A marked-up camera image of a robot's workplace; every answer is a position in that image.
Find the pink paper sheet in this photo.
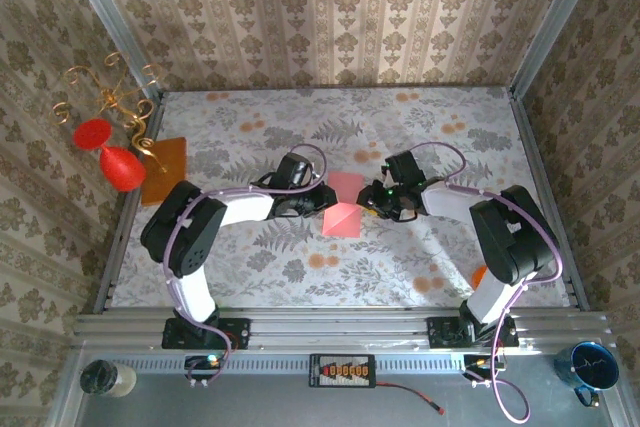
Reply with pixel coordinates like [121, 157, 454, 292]
[321, 171, 366, 239]

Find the clear glass cup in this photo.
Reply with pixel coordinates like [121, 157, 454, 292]
[407, 140, 441, 178]

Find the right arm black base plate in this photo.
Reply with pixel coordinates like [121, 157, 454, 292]
[426, 315, 520, 349]

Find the aluminium mounting rail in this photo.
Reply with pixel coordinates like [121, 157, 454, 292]
[72, 307, 614, 351]

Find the red wire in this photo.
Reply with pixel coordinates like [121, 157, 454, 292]
[374, 380, 446, 417]

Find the left small circuit board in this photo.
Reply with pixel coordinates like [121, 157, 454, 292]
[184, 354, 226, 389]

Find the right small circuit board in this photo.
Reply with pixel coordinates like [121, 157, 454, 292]
[463, 354, 506, 388]

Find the red goblet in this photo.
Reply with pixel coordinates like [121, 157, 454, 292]
[72, 118, 147, 193]

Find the gold wire candelabra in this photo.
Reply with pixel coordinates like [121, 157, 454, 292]
[48, 50, 169, 174]

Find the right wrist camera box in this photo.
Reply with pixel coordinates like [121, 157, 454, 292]
[383, 149, 427, 186]

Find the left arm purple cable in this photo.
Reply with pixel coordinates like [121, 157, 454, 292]
[162, 143, 329, 388]

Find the aluminium table side rail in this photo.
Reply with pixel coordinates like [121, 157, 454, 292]
[507, 89, 591, 311]
[92, 91, 166, 313]

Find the small circuit board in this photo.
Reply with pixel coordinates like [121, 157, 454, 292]
[184, 354, 226, 389]
[463, 354, 506, 388]

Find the jar with black lid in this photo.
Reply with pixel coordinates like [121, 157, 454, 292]
[79, 359, 138, 398]

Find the floral table cloth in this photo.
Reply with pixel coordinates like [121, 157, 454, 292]
[110, 86, 571, 309]

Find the slotted cable duct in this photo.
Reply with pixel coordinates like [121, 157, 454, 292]
[112, 354, 469, 374]

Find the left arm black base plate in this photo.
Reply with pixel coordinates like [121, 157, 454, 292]
[160, 317, 252, 351]

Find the orange square sheet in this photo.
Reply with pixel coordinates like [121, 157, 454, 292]
[139, 136, 188, 207]

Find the black connector board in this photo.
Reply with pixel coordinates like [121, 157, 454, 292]
[308, 353, 377, 390]

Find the blue metal mug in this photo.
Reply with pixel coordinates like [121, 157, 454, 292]
[553, 340, 621, 408]

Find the aluminium frame post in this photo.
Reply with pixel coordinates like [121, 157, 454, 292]
[509, 0, 609, 98]
[57, 0, 164, 98]

